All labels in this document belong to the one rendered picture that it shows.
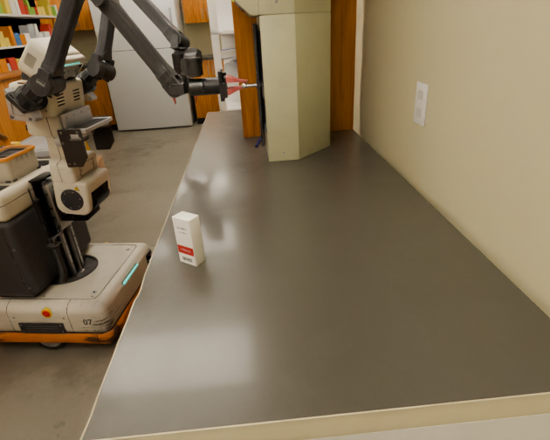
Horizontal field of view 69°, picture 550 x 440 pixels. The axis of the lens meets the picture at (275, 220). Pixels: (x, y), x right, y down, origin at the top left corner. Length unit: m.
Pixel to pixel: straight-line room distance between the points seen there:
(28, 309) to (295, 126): 1.51
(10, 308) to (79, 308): 0.34
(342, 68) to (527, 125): 1.08
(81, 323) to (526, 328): 1.82
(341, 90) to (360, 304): 1.23
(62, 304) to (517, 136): 1.90
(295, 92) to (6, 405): 1.75
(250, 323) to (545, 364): 0.44
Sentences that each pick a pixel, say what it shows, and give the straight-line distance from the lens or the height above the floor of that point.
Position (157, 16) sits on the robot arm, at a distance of 1.94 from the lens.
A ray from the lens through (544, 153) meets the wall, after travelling 0.81.
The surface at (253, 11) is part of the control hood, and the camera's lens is 1.37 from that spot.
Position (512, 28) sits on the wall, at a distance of 0.90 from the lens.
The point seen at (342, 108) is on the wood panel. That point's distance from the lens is 1.83.
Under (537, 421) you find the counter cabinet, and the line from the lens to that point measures 0.70.
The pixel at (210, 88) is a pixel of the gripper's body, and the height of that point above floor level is 1.20.
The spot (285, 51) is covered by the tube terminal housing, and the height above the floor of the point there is 1.30.
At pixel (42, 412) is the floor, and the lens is 2.07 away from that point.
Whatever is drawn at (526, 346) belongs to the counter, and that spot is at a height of 0.94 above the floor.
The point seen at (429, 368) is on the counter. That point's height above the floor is 0.94.
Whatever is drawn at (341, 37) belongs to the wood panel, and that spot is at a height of 1.32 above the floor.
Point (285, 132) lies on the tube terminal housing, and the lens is 1.42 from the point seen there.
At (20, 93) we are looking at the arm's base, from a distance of 1.78.
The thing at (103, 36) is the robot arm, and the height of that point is 1.38.
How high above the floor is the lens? 1.39
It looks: 27 degrees down
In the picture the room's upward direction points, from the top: 4 degrees counter-clockwise
